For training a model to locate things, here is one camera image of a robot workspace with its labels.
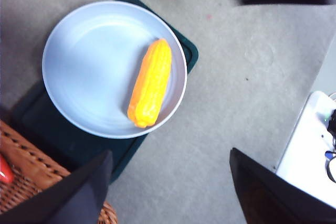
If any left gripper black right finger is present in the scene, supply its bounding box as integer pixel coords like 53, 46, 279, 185
229, 147, 336, 224

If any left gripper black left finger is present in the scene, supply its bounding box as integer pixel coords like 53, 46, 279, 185
0, 150, 113, 224

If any light blue round plate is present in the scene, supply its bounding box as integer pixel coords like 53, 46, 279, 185
41, 0, 188, 140

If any yellow toy corn cob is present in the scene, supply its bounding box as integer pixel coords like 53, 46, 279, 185
127, 38, 173, 129

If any brown woven wicker basket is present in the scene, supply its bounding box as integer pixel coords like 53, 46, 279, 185
0, 119, 118, 224

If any black flat rectangular tray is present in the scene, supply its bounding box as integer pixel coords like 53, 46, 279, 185
10, 0, 200, 185

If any black cable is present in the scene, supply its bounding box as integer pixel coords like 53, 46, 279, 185
324, 150, 336, 183

